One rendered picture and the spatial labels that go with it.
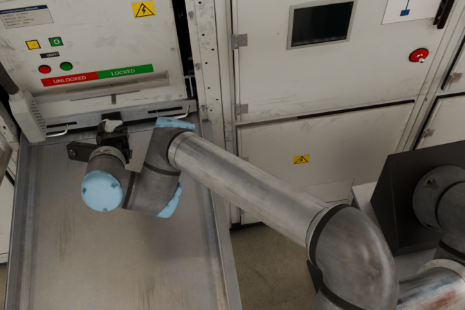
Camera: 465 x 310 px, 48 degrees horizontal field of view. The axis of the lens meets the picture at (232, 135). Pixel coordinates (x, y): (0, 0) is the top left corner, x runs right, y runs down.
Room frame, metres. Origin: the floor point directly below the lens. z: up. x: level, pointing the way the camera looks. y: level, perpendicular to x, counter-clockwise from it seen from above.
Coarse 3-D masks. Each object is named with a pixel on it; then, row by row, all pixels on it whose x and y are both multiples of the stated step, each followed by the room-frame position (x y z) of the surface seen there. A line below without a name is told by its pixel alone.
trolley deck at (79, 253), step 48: (96, 144) 0.95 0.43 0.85; (144, 144) 0.94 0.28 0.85; (48, 192) 0.78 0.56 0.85; (192, 192) 0.76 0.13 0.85; (48, 240) 0.63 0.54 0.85; (96, 240) 0.62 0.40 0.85; (144, 240) 0.61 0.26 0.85; (192, 240) 0.60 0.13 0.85; (48, 288) 0.49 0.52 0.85; (96, 288) 0.48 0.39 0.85; (144, 288) 0.47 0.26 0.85; (192, 288) 0.47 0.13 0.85
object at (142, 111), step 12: (192, 96) 1.06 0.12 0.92; (120, 108) 1.03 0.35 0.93; (132, 108) 1.03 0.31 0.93; (144, 108) 1.03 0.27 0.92; (156, 108) 1.03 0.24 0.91; (168, 108) 1.04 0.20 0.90; (180, 108) 1.04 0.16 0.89; (192, 108) 1.04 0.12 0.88; (48, 120) 1.00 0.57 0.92; (60, 120) 1.00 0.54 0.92; (72, 120) 1.00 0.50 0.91; (84, 120) 1.01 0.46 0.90; (96, 120) 1.01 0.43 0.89
